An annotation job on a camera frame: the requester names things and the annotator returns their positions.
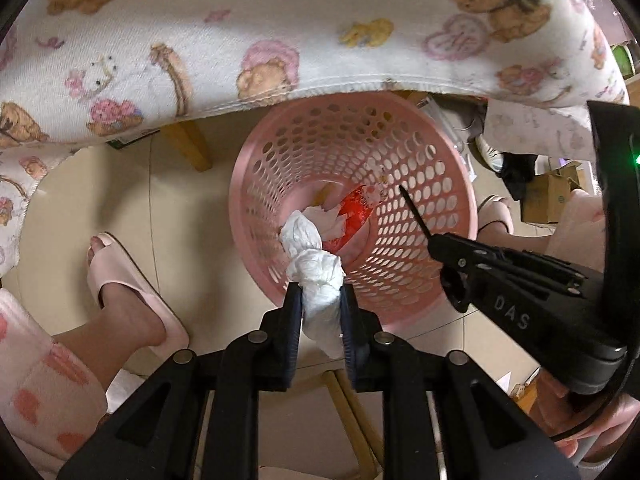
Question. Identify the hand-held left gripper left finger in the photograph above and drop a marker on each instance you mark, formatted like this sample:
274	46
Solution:
295	315

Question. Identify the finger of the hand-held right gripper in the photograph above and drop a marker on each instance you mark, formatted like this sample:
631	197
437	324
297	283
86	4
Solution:
500	274
500	254

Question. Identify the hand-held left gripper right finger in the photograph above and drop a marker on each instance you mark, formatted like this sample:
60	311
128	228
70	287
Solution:
350	325

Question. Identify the white tissue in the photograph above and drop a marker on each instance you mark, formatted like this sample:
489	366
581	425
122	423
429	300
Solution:
317	280

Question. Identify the pink plastic basket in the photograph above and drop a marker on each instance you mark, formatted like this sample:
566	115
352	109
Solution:
425	280

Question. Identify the red snack wrapper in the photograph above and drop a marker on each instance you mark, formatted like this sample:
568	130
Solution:
356	212

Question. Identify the brown wooden piece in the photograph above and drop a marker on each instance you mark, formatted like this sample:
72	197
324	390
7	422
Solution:
327	192

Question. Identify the person's right hand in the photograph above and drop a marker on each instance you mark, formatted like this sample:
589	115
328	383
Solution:
612	422

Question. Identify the right pink slipper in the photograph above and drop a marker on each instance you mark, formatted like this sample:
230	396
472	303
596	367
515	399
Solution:
492	207

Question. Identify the pink slipper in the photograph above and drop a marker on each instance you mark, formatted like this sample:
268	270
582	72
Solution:
150	305
492	207

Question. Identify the small cardboard box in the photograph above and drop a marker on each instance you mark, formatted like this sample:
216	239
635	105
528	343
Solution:
545	197

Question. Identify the person's right leg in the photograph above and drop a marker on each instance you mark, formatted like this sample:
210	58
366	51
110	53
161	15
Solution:
575	225

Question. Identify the person's leg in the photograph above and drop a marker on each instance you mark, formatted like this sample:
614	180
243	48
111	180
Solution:
575	225
35	385

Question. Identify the black bag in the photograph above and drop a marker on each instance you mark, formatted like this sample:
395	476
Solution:
519	175

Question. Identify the black white sneaker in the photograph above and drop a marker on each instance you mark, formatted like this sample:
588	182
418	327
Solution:
489	152

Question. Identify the left pink slipper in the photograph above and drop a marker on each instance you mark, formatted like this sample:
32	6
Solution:
150	305

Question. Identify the wooden table leg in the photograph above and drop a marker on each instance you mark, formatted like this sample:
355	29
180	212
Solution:
192	145

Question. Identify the person's left leg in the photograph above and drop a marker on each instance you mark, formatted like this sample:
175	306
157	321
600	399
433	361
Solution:
35	385

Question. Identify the bear printed blanket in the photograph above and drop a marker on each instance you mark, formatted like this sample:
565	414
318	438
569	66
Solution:
200	35

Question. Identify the wooden stool frame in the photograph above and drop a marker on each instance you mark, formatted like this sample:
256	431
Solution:
350	425

